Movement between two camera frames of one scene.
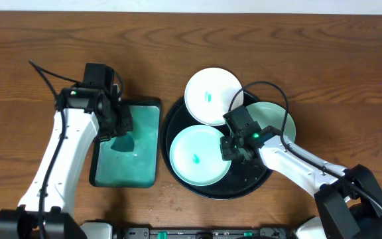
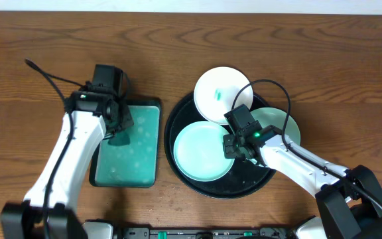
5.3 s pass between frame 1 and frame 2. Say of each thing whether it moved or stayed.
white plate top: moved
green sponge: moved
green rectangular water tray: stayed
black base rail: stayed
